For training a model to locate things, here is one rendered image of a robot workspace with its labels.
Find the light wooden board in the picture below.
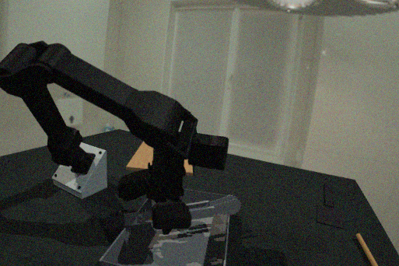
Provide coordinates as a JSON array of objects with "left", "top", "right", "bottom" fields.
[{"left": 126, "top": 142, "right": 193, "bottom": 176}]

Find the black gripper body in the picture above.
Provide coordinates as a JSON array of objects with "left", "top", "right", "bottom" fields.
[{"left": 152, "top": 160, "right": 191, "bottom": 229}]

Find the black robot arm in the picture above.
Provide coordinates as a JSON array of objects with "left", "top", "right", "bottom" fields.
[{"left": 0, "top": 41, "right": 229, "bottom": 201}]

